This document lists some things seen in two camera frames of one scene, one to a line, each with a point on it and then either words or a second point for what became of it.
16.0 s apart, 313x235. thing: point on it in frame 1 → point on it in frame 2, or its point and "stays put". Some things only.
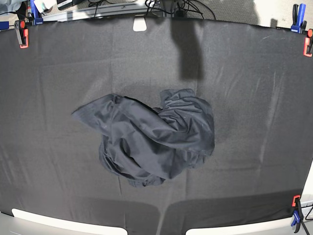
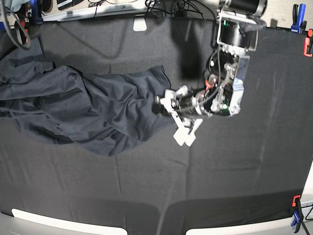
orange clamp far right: x=306 y=52 stays put
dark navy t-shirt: x=146 y=146 → x=107 y=114
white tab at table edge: x=139 y=24 stays put
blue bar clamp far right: x=299 y=24 stays put
